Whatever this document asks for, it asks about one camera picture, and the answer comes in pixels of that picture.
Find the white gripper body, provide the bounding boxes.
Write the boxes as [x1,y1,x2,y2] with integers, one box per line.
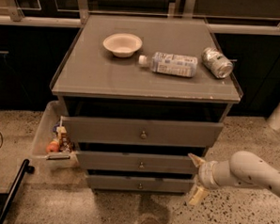
[198,161,220,189]

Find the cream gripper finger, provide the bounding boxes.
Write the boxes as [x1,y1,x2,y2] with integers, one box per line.
[189,153,206,168]
[188,184,210,205]

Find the grey drawer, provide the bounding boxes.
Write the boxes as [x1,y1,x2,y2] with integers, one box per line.
[86,175,194,194]
[76,152,197,174]
[62,116,223,148]

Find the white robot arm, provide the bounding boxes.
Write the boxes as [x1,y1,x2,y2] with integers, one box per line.
[187,152,280,205]

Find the grey top drawer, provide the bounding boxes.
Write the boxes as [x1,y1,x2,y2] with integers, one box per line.
[62,116,223,148]

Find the grey drawer cabinet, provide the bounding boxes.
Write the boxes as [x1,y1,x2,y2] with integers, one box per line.
[51,15,241,180]

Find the grey bottom drawer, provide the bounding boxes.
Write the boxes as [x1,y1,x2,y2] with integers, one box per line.
[86,175,194,194]

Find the silver drink can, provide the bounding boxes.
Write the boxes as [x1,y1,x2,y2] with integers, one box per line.
[201,47,234,79]

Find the clear plastic water bottle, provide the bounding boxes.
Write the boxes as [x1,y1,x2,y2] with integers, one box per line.
[138,52,198,78]

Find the snack packages in bin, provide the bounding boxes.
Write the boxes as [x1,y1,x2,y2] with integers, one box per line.
[53,124,73,152]

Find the clear plastic storage bin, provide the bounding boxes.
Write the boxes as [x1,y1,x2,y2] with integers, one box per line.
[31,101,79,169]

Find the orange fruit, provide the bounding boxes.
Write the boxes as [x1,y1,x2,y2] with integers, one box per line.
[46,140,59,153]

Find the black metal bar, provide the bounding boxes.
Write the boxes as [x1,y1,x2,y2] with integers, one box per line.
[0,159,35,224]

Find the metal window railing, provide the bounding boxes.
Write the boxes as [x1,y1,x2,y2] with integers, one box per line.
[0,0,280,36]

